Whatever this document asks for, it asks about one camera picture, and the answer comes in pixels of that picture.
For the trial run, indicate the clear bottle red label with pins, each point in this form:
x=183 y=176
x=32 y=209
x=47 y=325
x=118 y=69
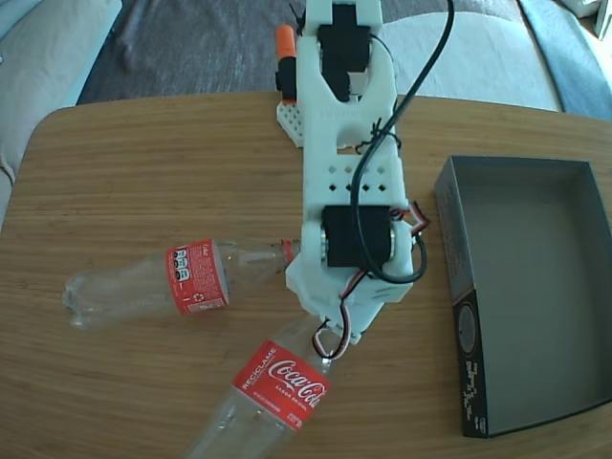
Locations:
x=282 y=382
x=198 y=279

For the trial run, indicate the grey cardboard box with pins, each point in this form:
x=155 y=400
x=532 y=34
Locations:
x=535 y=287

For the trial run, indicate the white sofa cushion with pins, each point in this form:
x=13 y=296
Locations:
x=478 y=62
x=43 y=72

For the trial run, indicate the orange and black clamp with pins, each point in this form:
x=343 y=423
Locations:
x=284 y=40

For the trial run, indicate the grey rug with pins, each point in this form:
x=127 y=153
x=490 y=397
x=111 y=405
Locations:
x=201 y=48

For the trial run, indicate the light blue cloth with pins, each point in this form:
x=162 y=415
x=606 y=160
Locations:
x=564 y=52

